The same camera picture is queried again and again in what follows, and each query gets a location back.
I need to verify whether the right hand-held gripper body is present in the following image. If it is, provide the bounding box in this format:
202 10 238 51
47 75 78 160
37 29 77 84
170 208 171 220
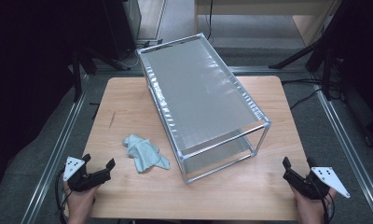
282 166 352 201

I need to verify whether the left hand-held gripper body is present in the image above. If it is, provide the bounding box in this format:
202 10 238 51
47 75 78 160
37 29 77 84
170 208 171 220
62 155 113 193

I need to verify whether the light blue cleaning cloth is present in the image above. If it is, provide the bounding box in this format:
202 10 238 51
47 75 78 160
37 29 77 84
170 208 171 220
122 133 172 174

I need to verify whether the person's right hand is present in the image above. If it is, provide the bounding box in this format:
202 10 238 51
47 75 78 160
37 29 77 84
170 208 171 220
291 186 338 219

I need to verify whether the person's left hand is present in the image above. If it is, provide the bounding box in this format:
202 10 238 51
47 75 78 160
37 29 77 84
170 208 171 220
63 182 99 219

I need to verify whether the black tripod stand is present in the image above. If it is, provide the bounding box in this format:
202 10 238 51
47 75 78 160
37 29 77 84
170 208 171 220
70 46 132 103
268 0 351 102

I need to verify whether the dark curtain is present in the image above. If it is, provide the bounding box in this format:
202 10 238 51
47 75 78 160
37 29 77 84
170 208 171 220
330 0 373 150
0 0 83 216

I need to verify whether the black computer case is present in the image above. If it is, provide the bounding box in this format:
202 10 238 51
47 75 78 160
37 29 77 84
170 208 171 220
102 0 143 61

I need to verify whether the light wooden desk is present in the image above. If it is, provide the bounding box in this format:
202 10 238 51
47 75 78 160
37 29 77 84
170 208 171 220
193 0 342 48

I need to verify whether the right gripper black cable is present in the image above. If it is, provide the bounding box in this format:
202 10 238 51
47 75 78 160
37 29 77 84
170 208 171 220
318 191 336 224

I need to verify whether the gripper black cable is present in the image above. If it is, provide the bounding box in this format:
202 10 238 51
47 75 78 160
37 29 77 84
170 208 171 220
318 191 336 224
54 167 72 224

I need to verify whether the metal floor rail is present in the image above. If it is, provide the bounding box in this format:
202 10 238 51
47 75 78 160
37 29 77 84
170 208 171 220
92 64 313 77
20 74 91 224
311 83 373 224

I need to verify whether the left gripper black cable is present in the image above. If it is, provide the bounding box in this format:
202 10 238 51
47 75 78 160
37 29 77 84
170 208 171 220
54 167 72 224

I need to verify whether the black floor cable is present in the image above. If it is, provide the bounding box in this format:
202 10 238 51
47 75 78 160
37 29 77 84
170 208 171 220
281 77 346 111

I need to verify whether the black hanging cable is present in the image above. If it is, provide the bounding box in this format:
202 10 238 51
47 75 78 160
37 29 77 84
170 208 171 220
205 0 214 42

